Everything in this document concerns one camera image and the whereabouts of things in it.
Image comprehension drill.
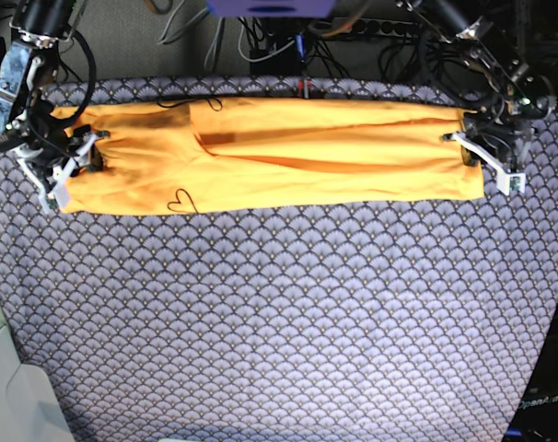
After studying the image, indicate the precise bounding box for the red black table clamp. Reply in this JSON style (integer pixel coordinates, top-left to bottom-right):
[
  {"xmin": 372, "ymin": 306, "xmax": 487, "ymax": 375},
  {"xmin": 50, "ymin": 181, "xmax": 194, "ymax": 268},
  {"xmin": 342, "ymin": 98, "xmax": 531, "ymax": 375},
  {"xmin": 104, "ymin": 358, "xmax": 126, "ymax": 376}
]
[{"xmin": 297, "ymin": 77, "xmax": 311, "ymax": 99}]

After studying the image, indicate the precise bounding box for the white plastic bin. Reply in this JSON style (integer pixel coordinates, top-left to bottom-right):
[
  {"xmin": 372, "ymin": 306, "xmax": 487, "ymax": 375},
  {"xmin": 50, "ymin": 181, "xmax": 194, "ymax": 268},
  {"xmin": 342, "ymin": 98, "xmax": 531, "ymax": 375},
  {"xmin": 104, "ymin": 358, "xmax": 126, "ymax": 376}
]
[{"xmin": 0, "ymin": 306, "xmax": 74, "ymax": 441}]

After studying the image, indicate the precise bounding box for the black OpenArm labelled case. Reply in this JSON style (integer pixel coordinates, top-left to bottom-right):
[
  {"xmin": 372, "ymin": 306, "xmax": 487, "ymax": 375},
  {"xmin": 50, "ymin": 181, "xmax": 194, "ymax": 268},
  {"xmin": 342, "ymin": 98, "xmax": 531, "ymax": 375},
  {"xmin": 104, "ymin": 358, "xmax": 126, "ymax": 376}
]
[{"xmin": 504, "ymin": 304, "xmax": 558, "ymax": 441}]

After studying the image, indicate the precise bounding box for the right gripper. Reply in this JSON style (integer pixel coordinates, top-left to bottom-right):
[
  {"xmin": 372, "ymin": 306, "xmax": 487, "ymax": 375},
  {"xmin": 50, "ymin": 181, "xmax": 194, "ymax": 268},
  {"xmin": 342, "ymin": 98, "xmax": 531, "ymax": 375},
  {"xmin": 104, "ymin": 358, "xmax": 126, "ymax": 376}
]
[{"xmin": 0, "ymin": 110, "xmax": 104, "ymax": 184}]

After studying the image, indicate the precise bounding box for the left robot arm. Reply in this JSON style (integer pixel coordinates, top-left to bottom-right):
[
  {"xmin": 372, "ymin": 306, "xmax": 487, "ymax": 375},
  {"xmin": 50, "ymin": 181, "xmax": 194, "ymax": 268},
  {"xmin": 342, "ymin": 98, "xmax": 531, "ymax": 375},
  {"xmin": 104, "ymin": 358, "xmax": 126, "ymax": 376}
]
[{"xmin": 397, "ymin": 1, "xmax": 557, "ymax": 172}]

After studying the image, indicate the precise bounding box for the white power strip red switch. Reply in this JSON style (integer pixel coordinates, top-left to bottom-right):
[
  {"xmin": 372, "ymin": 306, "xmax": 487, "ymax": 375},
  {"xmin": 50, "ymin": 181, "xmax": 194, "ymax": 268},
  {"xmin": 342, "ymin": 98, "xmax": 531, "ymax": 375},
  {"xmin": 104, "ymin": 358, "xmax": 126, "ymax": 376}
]
[{"xmin": 330, "ymin": 16, "xmax": 435, "ymax": 34}]

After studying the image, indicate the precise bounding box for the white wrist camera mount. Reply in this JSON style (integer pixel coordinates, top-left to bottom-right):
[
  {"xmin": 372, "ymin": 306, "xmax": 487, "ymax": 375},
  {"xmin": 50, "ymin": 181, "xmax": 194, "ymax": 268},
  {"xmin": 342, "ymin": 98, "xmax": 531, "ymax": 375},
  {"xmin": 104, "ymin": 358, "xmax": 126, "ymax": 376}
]
[
  {"xmin": 441, "ymin": 131, "xmax": 527, "ymax": 196},
  {"xmin": 14, "ymin": 131, "xmax": 110, "ymax": 215}
]

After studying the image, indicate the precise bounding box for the blue fan-patterned tablecloth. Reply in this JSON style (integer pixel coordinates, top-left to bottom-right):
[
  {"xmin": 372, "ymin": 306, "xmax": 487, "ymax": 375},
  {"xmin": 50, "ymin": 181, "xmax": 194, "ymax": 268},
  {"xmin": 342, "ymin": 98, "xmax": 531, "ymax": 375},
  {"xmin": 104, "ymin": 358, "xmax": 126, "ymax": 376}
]
[{"xmin": 0, "ymin": 73, "xmax": 558, "ymax": 442}]

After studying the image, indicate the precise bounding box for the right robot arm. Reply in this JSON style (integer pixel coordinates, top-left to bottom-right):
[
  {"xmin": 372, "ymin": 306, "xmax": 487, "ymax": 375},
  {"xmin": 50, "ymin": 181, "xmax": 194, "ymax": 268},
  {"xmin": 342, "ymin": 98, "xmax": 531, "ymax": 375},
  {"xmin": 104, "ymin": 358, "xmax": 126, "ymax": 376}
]
[{"xmin": 0, "ymin": 1, "xmax": 97, "ymax": 192}]

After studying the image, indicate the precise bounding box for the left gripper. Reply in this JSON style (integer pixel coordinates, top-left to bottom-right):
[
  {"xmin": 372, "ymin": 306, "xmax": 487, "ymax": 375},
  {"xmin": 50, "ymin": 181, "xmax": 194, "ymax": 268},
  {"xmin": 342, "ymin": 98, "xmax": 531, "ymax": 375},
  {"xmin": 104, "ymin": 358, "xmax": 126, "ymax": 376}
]
[{"xmin": 461, "ymin": 100, "xmax": 555, "ymax": 170}]

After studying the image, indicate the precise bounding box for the blue box at top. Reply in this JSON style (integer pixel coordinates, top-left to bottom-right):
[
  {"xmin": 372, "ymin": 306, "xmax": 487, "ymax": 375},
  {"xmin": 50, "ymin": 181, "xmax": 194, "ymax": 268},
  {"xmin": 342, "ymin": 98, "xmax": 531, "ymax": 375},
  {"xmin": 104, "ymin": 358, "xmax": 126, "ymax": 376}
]
[{"xmin": 206, "ymin": 0, "xmax": 336, "ymax": 18}]

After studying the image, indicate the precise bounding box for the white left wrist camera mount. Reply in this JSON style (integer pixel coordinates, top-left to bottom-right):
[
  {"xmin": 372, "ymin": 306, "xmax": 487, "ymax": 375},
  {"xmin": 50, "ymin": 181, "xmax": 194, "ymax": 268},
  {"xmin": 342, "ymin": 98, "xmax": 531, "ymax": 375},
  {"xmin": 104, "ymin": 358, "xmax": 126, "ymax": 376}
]
[{"xmin": 441, "ymin": 131, "xmax": 527, "ymax": 196}]

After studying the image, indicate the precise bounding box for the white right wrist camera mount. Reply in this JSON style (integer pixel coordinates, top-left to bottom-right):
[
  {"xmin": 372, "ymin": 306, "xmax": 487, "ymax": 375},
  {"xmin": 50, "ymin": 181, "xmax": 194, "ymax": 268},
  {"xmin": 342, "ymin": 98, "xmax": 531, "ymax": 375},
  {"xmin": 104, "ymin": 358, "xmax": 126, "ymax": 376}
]
[{"xmin": 14, "ymin": 131, "xmax": 110, "ymax": 215}]

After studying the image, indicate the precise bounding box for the black cable bundle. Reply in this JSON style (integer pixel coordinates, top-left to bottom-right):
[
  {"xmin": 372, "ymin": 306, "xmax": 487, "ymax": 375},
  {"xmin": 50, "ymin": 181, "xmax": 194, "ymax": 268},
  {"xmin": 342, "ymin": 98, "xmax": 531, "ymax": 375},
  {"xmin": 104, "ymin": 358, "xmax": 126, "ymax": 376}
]
[{"xmin": 140, "ymin": 0, "xmax": 446, "ymax": 79}]

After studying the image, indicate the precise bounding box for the yellow T-shirt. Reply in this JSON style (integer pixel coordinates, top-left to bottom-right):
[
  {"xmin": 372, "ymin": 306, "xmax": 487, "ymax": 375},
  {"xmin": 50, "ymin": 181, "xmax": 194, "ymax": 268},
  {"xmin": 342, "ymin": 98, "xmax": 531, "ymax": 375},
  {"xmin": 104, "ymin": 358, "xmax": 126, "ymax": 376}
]
[{"xmin": 65, "ymin": 97, "xmax": 484, "ymax": 215}]

